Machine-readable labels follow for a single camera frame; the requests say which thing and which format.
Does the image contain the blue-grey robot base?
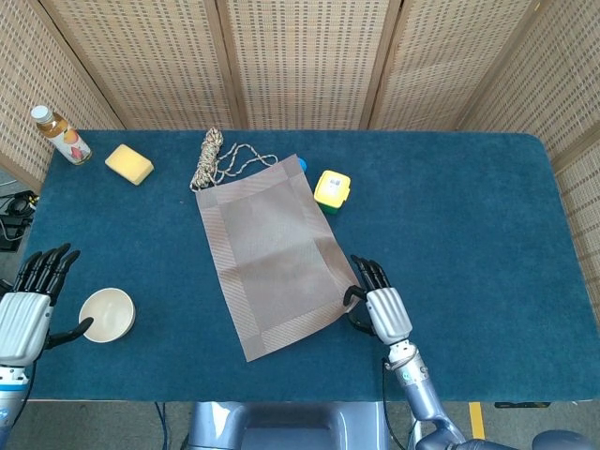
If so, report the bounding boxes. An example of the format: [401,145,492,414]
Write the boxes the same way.
[181,400,391,450]

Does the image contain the braided rope bundle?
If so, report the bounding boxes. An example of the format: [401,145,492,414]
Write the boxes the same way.
[188,127,279,191]

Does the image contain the juice bottle with white cap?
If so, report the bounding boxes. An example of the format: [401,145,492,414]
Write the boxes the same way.
[30,105,93,166]

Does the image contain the blue felt table cover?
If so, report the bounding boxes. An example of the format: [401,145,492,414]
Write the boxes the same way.
[0,129,590,404]

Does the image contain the white bowl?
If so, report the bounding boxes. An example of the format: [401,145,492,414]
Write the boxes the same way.
[78,287,137,344]

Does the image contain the blue cable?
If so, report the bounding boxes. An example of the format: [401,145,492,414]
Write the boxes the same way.
[154,401,171,450]

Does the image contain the yellow floor tape strip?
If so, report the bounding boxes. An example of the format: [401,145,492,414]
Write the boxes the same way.
[469,401,488,442]

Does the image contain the green container with yellow lid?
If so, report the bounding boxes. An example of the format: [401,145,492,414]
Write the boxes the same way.
[312,170,352,217]

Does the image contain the yellow sponge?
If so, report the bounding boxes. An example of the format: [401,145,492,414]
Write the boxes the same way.
[104,143,156,187]

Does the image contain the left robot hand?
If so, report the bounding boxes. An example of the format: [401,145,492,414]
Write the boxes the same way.
[0,242,95,366]

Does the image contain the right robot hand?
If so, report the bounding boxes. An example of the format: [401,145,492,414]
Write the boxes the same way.
[342,254,414,347]

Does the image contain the woven bamboo screen panel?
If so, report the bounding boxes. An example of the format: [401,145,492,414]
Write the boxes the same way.
[215,0,404,131]
[360,0,545,132]
[0,0,126,193]
[39,0,243,131]
[457,0,600,292]

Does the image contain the black floor cables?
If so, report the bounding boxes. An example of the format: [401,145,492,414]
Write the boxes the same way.
[0,189,41,252]

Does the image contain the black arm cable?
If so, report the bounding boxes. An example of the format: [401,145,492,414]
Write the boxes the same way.
[381,360,404,450]

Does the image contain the brown woven placemat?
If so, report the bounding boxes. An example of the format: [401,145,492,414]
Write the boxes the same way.
[194,157,361,363]

